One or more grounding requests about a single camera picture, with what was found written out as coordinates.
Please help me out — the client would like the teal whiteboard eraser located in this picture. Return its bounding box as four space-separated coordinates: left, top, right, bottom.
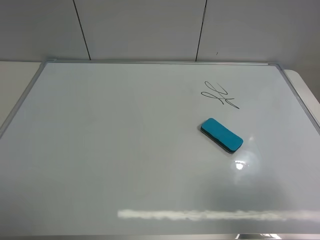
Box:
200 118 244 154

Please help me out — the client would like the black marker scribble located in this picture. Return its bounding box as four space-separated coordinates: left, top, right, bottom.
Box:
200 81 240 110

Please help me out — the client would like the white whiteboard with aluminium frame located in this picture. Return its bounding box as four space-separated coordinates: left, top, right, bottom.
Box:
0 60 320 239

